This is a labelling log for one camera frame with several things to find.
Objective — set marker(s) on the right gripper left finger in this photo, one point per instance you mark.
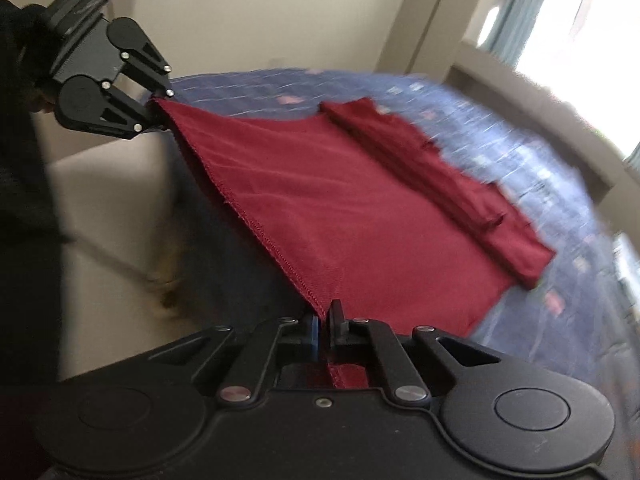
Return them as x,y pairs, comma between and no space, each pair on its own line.
241,366

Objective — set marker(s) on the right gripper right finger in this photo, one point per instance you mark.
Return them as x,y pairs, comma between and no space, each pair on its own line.
365,353

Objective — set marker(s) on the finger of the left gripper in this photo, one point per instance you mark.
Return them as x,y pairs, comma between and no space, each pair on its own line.
143,62
86,105

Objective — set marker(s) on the red knit garment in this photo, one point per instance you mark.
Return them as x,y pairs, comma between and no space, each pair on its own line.
359,206

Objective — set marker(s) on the beige window ledge cabinet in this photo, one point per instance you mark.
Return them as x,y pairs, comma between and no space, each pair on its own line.
484,79

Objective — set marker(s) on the blue-grey left curtain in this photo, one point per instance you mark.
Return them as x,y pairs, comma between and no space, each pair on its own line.
515,22

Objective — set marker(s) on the bright window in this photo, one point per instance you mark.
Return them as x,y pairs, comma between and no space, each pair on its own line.
586,54

